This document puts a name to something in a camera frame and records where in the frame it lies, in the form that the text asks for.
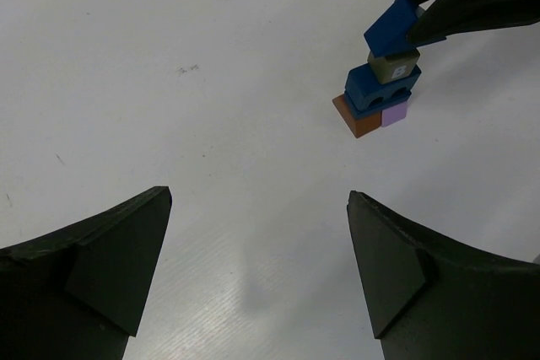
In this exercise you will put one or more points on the blue rectangular block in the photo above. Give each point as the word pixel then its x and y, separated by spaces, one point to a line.
pixel 376 108

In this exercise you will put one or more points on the purple wood cube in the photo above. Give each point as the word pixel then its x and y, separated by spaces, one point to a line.
pixel 394 114

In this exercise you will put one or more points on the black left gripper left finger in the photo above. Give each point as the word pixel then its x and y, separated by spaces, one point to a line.
pixel 79 292

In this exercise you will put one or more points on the blue triangular block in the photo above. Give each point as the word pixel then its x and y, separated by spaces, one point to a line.
pixel 388 34

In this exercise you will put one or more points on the brown wood block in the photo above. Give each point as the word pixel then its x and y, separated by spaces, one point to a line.
pixel 358 127

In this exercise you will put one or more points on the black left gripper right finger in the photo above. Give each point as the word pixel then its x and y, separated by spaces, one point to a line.
pixel 431 297

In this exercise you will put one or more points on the blue castle arch block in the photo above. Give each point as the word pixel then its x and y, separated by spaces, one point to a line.
pixel 365 90

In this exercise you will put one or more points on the grey wood cube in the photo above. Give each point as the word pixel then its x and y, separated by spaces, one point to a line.
pixel 390 68

